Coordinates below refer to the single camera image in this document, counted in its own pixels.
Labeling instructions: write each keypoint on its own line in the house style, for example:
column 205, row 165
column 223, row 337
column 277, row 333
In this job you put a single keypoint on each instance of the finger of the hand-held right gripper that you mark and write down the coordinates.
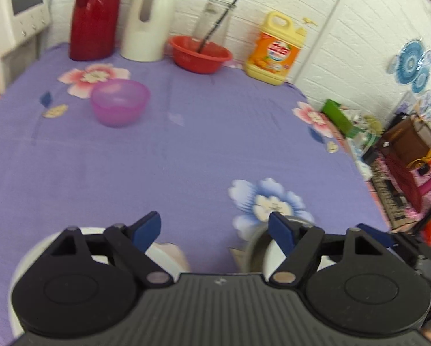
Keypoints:
column 379, row 236

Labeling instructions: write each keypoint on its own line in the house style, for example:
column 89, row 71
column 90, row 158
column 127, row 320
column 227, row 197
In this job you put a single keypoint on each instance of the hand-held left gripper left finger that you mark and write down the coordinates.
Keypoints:
column 147, row 230

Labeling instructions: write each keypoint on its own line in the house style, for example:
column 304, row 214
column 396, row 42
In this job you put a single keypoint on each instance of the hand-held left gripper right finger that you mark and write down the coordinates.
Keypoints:
column 282, row 232

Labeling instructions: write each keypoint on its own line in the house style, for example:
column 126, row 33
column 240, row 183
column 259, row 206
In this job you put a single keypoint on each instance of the white ceramic bowl red pattern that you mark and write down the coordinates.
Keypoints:
column 273, row 259

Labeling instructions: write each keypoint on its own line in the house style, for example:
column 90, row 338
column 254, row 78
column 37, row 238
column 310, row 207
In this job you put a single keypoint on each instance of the stainless steel bowl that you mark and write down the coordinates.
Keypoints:
column 253, row 256

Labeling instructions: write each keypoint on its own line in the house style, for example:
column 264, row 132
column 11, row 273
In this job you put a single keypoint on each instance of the white plate with flower print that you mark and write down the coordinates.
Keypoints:
column 29, row 259

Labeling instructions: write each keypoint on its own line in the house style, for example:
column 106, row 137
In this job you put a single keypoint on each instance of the purple plastic bowl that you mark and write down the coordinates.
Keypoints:
column 120, row 102

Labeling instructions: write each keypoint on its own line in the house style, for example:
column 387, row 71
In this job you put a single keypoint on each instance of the brown paper bag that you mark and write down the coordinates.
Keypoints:
column 408, row 140

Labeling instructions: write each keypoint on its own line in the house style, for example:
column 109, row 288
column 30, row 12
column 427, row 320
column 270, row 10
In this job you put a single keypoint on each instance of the purple floral tablecloth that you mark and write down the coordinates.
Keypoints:
column 201, row 133

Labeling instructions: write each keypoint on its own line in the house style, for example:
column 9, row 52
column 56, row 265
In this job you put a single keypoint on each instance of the green box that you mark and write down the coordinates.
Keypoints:
column 336, row 115

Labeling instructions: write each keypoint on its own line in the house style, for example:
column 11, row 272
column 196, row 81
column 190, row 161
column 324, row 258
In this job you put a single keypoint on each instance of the red plastic basin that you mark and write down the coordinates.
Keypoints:
column 197, row 59

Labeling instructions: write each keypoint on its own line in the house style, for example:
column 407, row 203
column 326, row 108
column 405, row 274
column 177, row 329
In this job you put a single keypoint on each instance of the yellow detergent bottle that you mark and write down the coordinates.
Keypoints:
column 273, row 54

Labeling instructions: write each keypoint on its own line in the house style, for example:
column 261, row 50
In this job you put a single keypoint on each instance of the white thermos jug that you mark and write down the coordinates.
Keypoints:
column 147, row 32

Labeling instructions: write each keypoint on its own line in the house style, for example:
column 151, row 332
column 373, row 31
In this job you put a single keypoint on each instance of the red thermos jug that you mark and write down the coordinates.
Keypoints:
column 93, row 18

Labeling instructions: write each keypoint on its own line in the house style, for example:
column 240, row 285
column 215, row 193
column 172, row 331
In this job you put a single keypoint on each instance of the glass jar with utensil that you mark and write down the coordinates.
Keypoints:
column 219, row 20

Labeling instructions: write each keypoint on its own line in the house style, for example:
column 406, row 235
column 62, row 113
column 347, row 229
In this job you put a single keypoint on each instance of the white appliance with screen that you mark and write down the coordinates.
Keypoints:
column 6, row 32

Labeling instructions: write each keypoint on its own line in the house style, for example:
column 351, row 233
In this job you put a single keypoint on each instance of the small blue fan wall decoration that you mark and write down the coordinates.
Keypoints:
column 421, row 81

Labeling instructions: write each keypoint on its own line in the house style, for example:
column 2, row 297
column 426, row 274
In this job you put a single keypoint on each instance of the large blue fan wall decoration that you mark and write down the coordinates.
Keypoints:
column 410, row 61

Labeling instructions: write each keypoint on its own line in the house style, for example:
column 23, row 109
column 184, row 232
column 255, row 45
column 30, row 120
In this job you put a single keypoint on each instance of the white wall pipe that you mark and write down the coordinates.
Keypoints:
column 326, row 25

